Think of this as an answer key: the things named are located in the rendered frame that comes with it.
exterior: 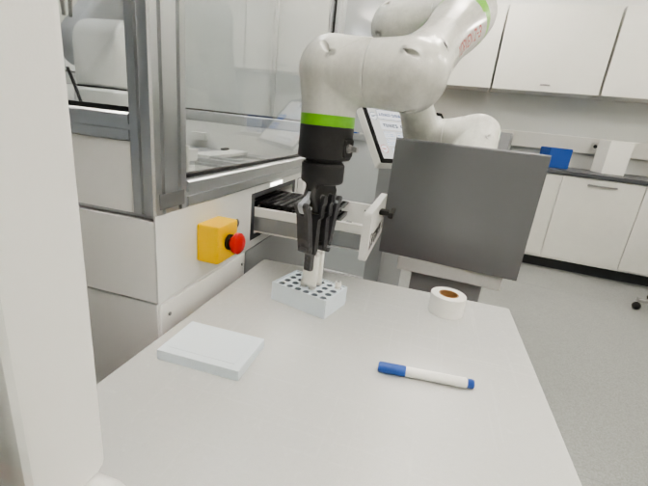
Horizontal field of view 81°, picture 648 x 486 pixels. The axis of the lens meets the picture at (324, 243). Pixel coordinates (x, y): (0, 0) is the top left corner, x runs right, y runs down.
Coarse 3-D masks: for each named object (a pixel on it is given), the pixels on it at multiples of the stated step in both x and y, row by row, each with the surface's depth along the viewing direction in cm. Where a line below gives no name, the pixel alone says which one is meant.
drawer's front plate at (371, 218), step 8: (376, 200) 96; (384, 200) 101; (368, 208) 86; (376, 208) 87; (384, 208) 105; (368, 216) 81; (376, 216) 90; (368, 224) 82; (376, 224) 93; (368, 232) 82; (368, 240) 83; (376, 240) 100; (360, 248) 84; (368, 248) 86; (360, 256) 84
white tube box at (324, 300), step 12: (288, 276) 78; (300, 276) 79; (276, 288) 74; (288, 288) 73; (300, 288) 74; (324, 288) 75; (276, 300) 75; (288, 300) 73; (300, 300) 72; (312, 300) 70; (324, 300) 69; (336, 300) 72; (312, 312) 71; (324, 312) 69
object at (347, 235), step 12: (348, 204) 108; (360, 204) 107; (264, 216) 90; (276, 216) 89; (288, 216) 88; (348, 216) 109; (360, 216) 108; (264, 228) 90; (276, 228) 90; (288, 228) 89; (336, 228) 86; (348, 228) 85; (360, 228) 84; (336, 240) 86; (348, 240) 86; (360, 240) 85
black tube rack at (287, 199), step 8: (272, 192) 108; (280, 192) 108; (288, 192) 109; (256, 200) 95; (264, 200) 96; (272, 200) 97; (280, 200) 98; (288, 200) 100; (296, 200) 100; (272, 208) 100; (280, 208) 101; (288, 208) 92; (344, 216) 103
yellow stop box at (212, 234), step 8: (200, 224) 67; (208, 224) 68; (216, 224) 68; (224, 224) 69; (232, 224) 71; (200, 232) 68; (208, 232) 67; (216, 232) 67; (224, 232) 68; (232, 232) 72; (200, 240) 68; (208, 240) 68; (216, 240) 67; (224, 240) 69; (200, 248) 68; (208, 248) 68; (216, 248) 68; (224, 248) 70; (200, 256) 69; (208, 256) 68; (216, 256) 68; (224, 256) 70
